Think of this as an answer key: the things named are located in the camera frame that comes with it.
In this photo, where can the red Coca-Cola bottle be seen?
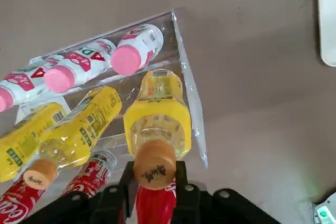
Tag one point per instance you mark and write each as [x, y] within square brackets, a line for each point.
[92, 174]
[155, 205]
[18, 205]

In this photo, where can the yellow rock sugar pear bottle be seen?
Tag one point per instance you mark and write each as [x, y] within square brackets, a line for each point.
[21, 140]
[89, 119]
[157, 113]

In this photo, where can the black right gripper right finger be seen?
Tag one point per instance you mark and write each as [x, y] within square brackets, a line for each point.
[199, 205]

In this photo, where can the pink cap AD milk bottle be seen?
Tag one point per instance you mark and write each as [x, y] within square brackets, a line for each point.
[136, 48]
[21, 85]
[78, 64]

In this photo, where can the white rabbit print tray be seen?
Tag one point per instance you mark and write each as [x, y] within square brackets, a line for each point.
[328, 24]

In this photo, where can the clear acrylic shelf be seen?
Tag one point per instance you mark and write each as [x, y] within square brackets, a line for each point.
[189, 82]

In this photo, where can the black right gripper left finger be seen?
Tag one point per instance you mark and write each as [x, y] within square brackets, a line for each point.
[105, 205]

